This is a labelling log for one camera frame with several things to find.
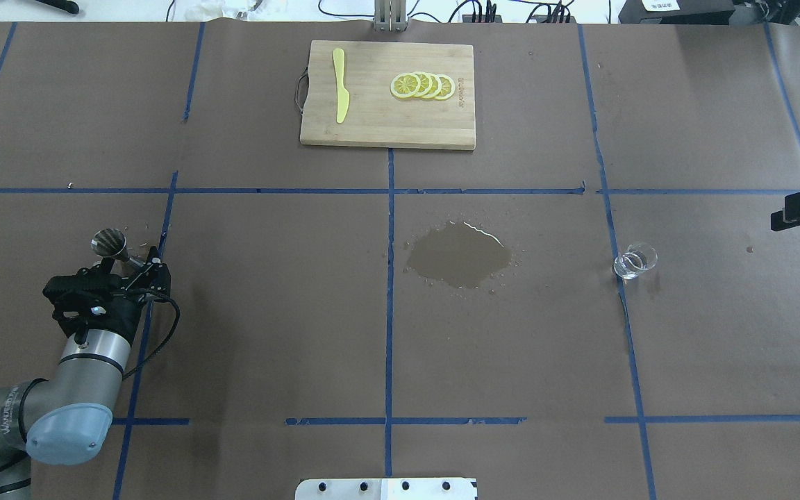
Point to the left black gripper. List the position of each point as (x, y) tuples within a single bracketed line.
[(124, 316)]

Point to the clear glass cup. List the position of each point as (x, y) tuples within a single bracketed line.
[(635, 260)]

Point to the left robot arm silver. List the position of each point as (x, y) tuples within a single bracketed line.
[(65, 420)]

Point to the yellow plastic knife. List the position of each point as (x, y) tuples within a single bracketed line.
[(338, 57)]

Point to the white crumpled tissue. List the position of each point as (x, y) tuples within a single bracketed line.
[(202, 11)]

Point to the bamboo cutting board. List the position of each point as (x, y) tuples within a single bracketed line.
[(375, 117)]

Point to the spilled liquid puddle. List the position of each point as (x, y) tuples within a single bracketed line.
[(459, 254)]

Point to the lemon slice front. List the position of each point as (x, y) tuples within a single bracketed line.
[(405, 85)]

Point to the black box with label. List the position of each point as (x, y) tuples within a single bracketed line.
[(677, 12)]

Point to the black handled tool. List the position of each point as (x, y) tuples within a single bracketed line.
[(67, 6)]

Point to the aluminium frame post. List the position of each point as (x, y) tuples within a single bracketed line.
[(390, 15)]

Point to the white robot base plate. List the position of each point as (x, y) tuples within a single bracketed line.
[(388, 488)]

